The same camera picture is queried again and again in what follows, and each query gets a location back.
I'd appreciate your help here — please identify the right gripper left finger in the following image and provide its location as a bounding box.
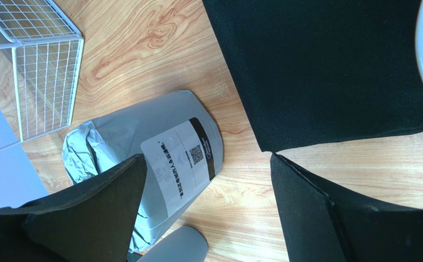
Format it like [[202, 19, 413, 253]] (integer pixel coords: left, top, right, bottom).
[[0, 154, 147, 261]]

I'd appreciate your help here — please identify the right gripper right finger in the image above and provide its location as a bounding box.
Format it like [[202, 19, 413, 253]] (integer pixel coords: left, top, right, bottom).
[[270, 154, 423, 261]]

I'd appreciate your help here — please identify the grey toilet paper roll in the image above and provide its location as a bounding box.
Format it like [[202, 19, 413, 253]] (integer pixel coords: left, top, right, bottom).
[[62, 91, 224, 253]]

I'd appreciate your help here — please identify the blue plastic cup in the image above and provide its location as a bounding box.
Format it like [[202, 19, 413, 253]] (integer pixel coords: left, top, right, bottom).
[[138, 226, 208, 262]]

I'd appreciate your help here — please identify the black cloth placemat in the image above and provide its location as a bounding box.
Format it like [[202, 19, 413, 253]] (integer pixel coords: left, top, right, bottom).
[[203, 0, 423, 152]]

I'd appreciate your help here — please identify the white wire shelf rack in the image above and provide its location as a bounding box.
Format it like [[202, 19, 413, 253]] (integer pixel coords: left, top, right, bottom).
[[0, 1, 84, 151]]

